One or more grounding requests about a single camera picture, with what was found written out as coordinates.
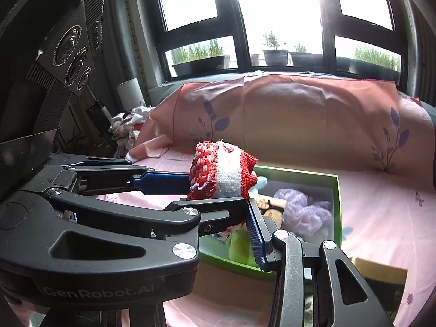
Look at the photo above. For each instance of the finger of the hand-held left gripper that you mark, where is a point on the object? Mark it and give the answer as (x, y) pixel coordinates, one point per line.
(224, 211)
(163, 181)

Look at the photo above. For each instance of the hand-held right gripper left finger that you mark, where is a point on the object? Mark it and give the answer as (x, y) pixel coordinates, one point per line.
(160, 317)

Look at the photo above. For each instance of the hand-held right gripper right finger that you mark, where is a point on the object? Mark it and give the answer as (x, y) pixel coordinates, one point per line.
(256, 242)

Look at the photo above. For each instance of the red white knit hat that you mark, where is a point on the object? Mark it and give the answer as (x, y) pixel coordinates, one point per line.
(218, 170)

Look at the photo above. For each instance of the blue plush toy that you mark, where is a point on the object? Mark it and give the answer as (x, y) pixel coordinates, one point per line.
(261, 183)

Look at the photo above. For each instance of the lilac knit cloth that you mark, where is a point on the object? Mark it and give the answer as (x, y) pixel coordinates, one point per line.
(303, 211)

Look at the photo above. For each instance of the green cardboard box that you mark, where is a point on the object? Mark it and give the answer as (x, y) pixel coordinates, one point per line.
(335, 211)

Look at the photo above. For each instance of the white printed cloth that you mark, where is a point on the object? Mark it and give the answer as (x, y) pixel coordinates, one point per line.
(224, 236)

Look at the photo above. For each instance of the pile of clothes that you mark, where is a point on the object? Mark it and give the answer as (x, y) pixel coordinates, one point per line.
(131, 126)

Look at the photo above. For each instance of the grey curtain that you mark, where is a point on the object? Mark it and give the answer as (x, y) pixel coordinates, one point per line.
(129, 24)

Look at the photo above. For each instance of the pink leaf print bolster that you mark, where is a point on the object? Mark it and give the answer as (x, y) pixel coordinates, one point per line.
(289, 115)

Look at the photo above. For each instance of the long black grass planter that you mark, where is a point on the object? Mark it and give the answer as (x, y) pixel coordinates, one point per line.
(199, 65)

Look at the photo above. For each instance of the black gold tin box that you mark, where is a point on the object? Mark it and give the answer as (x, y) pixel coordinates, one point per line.
(378, 289)

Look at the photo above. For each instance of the grey pot with small tree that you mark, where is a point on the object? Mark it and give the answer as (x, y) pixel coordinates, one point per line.
(275, 58)

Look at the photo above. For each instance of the dark planter with plants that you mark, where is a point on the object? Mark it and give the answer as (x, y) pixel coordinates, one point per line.
(306, 59)

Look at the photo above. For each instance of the wide planter with grass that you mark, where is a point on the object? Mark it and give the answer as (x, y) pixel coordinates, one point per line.
(371, 66)

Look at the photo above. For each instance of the black window frame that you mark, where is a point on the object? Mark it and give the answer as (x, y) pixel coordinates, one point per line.
(240, 51)

